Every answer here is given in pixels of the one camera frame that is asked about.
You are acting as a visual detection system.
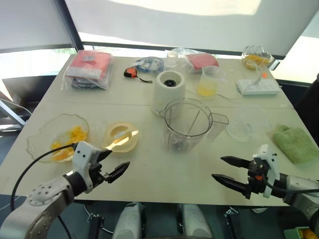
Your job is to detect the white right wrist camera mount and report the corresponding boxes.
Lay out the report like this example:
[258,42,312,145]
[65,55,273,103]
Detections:
[252,144,281,199]

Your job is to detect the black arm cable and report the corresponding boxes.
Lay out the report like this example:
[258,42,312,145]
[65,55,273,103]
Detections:
[263,178,319,195]
[10,143,75,239]

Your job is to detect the small clear glass cup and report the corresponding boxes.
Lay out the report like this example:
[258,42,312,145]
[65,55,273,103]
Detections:
[166,50,179,68]

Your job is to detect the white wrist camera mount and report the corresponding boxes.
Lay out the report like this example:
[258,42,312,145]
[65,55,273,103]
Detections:
[252,144,281,199]
[72,141,103,194]

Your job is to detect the plastic bag with red item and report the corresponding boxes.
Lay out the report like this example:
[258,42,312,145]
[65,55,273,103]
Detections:
[171,47,220,74]

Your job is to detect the bagged blue cable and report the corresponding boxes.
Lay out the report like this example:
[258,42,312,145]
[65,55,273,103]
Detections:
[131,56,165,74]

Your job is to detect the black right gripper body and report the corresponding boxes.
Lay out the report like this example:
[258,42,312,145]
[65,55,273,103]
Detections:
[245,160,265,200]

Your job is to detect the glass bowl of fruit slices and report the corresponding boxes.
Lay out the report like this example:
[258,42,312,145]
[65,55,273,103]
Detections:
[241,45,275,71]

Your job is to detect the clear blender jar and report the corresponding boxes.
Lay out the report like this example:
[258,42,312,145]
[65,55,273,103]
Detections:
[159,97,229,153]

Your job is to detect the pale yellow blender lid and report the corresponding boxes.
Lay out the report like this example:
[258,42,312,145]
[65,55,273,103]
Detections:
[101,121,140,153]

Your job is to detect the white power strip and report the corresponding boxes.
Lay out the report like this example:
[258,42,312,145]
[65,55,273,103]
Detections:
[236,78,281,97]

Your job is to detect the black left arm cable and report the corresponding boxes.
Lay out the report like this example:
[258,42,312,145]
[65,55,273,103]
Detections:
[10,143,75,239]

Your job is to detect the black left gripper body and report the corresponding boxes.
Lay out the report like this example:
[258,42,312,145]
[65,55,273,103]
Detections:
[88,152,110,186]

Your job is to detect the white rounded robot leg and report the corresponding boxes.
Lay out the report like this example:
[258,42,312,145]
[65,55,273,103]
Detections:
[113,202,146,239]
[177,203,213,239]

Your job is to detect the dark flat monitor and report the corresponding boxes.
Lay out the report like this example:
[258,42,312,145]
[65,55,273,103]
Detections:
[1,74,57,106]

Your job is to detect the person in dark clothing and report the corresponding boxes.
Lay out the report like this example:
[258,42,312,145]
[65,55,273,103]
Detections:
[293,72,319,140]

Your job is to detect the black orange tape measure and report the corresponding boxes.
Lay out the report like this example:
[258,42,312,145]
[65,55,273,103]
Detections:
[123,67,153,84]

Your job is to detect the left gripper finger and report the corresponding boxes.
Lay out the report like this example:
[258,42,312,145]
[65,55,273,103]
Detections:
[98,150,112,162]
[107,161,131,184]

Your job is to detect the white blender base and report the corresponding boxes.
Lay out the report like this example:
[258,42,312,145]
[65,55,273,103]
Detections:
[151,70,186,117]

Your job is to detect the black metal table bracket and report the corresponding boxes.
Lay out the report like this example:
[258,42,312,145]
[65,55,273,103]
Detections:
[86,213,105,239]
[223,207,241,239]

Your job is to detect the silver metal frame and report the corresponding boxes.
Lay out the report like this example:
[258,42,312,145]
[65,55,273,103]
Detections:
[0,98,32,130]

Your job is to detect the bagged red cloth package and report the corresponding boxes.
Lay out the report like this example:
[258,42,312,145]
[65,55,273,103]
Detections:
[61,49,115,91]

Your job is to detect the yellow fruit pieces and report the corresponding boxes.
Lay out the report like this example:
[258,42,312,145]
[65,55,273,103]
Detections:
[50,125,89,161]

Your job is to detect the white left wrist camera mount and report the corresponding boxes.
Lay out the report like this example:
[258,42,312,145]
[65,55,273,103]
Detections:
[72,141,103,194]

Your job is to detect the wavy clear glass bowl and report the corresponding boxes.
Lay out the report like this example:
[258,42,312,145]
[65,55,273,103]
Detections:
[26,114,90,164]

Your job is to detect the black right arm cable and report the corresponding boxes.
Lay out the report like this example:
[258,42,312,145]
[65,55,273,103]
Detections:
[263,178,319,195]

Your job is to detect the green towel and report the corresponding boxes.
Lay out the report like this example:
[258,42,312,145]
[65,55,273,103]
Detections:
[272,124,319,165]

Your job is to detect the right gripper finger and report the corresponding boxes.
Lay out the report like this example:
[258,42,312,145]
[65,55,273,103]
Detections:
[220,156,251,170]
[211,173,247,196]

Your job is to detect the clear cup with yellow juice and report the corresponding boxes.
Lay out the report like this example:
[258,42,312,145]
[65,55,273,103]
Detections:
[196,66,226,98]

